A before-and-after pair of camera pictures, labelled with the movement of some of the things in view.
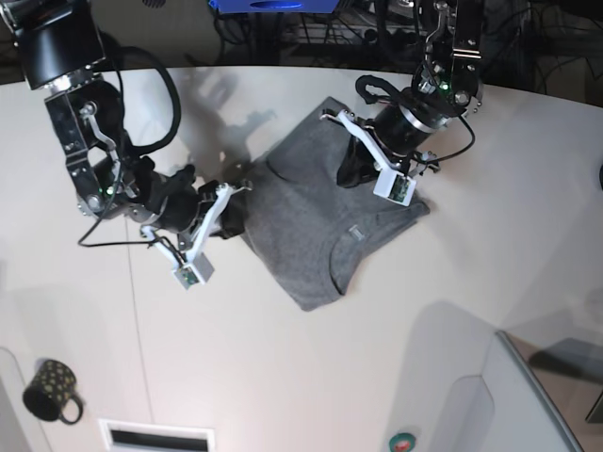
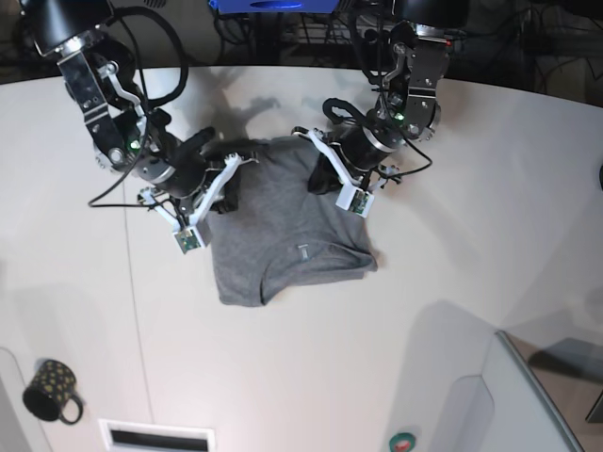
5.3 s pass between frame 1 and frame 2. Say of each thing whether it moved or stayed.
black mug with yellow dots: stayed
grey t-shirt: moved
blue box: stayed
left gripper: moved
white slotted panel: stayed
